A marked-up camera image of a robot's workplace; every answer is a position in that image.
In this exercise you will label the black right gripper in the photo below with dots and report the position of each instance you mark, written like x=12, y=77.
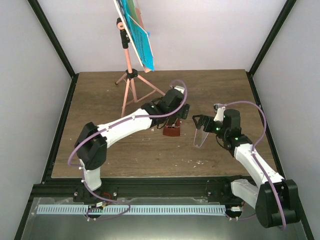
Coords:
x=208, y=119

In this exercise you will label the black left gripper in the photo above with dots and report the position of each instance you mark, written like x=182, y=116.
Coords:
x=182, y=113

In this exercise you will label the clear plastic metronome cover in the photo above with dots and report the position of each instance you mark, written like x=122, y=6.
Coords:
x=200, y=137

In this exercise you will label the red-brown wooden metronome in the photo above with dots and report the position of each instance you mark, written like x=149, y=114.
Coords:
x=172, y=128

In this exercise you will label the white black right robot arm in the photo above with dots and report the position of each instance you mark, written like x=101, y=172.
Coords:
x=274, y=198

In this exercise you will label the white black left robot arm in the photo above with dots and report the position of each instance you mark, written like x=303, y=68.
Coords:
x=94, y=140

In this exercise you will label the pink tripod music stand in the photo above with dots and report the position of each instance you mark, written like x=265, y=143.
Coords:
x=130, y=93

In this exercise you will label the blue sheet music booklet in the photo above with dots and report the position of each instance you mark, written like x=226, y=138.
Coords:
x=131, y=26

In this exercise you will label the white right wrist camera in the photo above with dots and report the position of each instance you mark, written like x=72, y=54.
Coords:
x=219, y=112

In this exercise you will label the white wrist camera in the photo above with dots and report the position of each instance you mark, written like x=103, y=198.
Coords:
x=179, y=91
x=219, y=112

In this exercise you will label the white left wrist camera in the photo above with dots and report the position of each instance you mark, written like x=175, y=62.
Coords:
x=179, y=91

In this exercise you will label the black frame post right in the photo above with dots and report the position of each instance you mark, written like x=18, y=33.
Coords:
x=280, y=20

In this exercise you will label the black frame post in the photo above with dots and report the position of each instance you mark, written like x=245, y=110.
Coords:
x=44, y=22
x=280, y=20

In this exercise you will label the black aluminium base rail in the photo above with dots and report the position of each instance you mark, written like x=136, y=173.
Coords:
x=215, y=188

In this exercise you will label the light blue slotted cable duct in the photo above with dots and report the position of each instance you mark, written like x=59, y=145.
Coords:
x=199, y=210

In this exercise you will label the black frame post left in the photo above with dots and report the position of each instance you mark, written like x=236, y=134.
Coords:
x=44, y=22

